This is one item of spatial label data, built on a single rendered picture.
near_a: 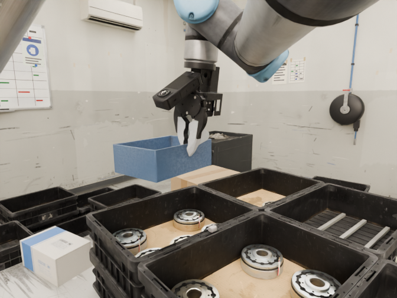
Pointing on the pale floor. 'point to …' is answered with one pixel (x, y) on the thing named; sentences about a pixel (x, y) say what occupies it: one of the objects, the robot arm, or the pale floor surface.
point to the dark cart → (232, 151)
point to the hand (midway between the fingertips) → (186, 151)
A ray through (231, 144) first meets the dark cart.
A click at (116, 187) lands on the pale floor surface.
